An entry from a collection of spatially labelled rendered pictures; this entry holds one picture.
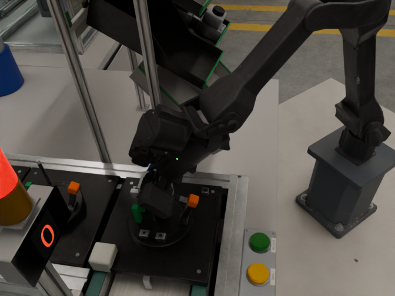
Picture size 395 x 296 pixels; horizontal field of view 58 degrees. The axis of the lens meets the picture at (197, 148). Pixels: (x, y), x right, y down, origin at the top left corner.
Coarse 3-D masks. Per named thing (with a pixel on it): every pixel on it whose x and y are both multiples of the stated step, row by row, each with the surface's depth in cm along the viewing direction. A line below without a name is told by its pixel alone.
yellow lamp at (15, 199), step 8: (16, 184) 43; (16, 192) 43; (24, 192) 45; (0, 200) 42; (8, 200) 42; (16, 200) 43; (24, 200) 45; (0, 208) 42; (8, 208) 43; (16, 208) 44; (24, 208) 45; (0, 216) 43; (8, 216) 44; (16, 216) 44; (24, 216) 45; (0, 224) 45; (8, 224) 45
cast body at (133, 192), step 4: (144, 172) 70; (148, 172) 68; (152, 172) 68; (144, 176) 69; (148, 176) 67; (152, 176) 67; (140, 180) 68; (152, 180) 67; (140, 184) 67; (172, 184) 71; (172, 188) 71; (132, 192) 71; (136, 192) 71; (132, 196) 72
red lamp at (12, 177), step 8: (0, 152) 40; (0, 160) 40; (0, 168) 40; (8, 168) 41; (0, 176) 40; (8, 176) 41; (16, 176) 43; (0, 184) 40; (8, 184) 41; (0, 192) 41; (8, 192) 42
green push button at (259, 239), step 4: (252, 236) 75; (256, 236) 75; (260, 236) 75; (264, 236) 75; (252, 240) 74; (256, 240) 74; (260, 240) 74; (264, 240) 74; (268, 240) 74; (252, 244) 74; (256, 244) 73; (260, 244) 73; (264, 244) 73; (268, 244) 73; (256, 248) 73; (260, 248) 73; (264, 248) 73
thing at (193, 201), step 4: (180, 196) 71; (192, 196) 70; (196, 196) 71; (180, 200) 70; (184, 200) 71; (188, 200) 70; (192, 200) 70; (196, 200) 70; (188, 204) 70; (192, 204) 70; (196, 204) 70; (188, 208) 72; (184, 212) 73; (188, 212) 73; (184, 216) 74; (184, 220) 75
